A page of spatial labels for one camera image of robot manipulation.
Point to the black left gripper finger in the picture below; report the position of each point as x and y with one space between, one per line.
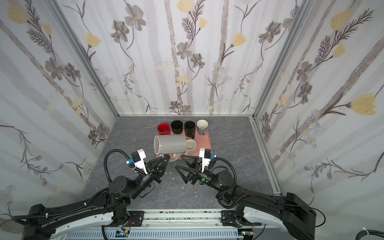
161 166
151 165

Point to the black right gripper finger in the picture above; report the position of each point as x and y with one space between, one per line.
194 163
186 173

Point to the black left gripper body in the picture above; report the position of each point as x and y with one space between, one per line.
143 181

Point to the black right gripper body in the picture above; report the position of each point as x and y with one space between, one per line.
196 173

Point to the pink mug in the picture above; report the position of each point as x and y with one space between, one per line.
190 147

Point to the dark grey mug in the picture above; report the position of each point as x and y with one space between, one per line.
169 144

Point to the black mug white rim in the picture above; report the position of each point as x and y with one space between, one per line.
190 129

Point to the red mug black handle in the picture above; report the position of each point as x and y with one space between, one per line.
164 129

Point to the light grey mug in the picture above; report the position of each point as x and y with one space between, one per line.
202 127

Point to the black mug white base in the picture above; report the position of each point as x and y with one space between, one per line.
177 127

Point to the cream mug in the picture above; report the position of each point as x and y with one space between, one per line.
174 157

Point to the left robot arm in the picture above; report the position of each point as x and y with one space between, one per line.
108 204

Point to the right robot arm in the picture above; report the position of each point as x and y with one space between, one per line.
296 216

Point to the pink plastic tray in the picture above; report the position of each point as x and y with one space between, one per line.
202 142

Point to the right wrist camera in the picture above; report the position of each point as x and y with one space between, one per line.
206 155

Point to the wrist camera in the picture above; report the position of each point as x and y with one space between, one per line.
206 155
137 163

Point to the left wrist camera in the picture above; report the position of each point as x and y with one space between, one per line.
137 163

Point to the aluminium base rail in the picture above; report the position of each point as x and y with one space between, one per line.
209 224

